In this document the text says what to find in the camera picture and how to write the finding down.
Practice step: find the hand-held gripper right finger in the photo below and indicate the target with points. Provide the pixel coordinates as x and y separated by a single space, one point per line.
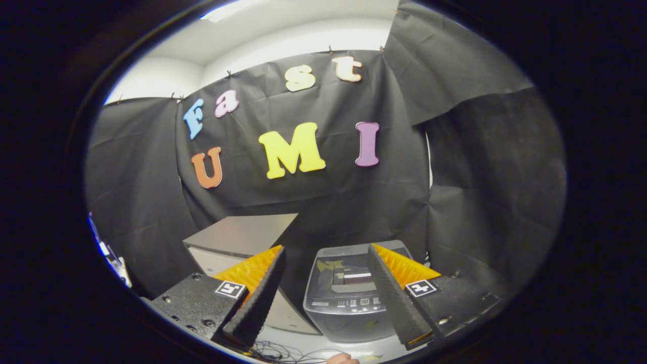
397 303

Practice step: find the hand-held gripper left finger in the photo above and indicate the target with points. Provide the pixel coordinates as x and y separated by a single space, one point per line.
260 303

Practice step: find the grey washing machine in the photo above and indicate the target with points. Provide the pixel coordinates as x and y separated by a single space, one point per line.
343 323

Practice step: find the dark washing machine lid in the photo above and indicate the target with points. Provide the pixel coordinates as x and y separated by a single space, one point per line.
349 263

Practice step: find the yellow tape piece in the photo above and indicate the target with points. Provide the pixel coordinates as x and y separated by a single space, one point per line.
371 357

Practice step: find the grey cabinet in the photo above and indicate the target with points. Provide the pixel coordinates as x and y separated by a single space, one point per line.
237 235

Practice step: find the black backdrop cloth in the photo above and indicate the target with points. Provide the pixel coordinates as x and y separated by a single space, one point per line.
328 197

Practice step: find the white and blue equipment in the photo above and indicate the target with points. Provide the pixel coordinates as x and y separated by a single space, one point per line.
108 253

